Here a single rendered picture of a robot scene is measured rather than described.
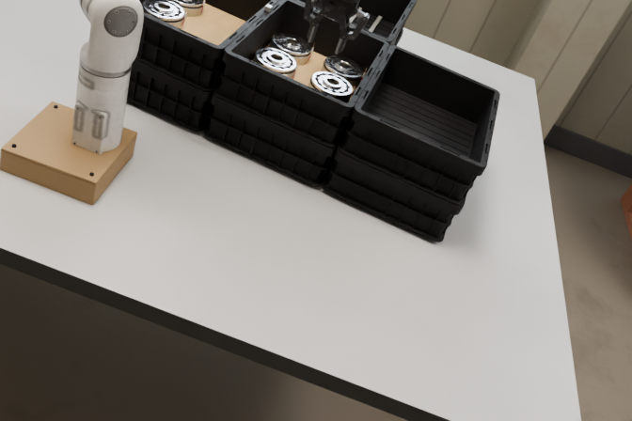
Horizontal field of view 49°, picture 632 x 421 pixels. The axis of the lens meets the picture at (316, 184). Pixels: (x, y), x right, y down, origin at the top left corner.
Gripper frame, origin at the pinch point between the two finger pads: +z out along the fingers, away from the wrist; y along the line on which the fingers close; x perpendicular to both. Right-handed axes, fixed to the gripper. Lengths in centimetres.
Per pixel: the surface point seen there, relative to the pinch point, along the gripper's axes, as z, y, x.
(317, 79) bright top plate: 14.5, -0.4, 10.3
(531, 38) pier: 42, 61, 185
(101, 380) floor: 100, -22, -29
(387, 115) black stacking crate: 17.6, 18.1, 14.3
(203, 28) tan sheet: 17.3, -32.2, 15.8
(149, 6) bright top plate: 14.1, -44.1, 8.8
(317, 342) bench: 31, 24, -50
